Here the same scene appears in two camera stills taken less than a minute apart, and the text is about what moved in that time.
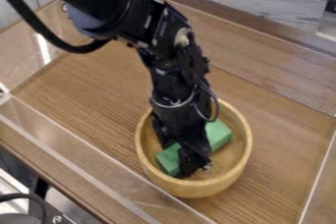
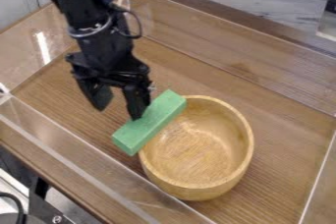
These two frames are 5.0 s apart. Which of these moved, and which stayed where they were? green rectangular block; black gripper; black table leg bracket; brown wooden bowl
Moved: green rectangular block; black gripper
Stayed: black table leg bracket; brown wooden bowl
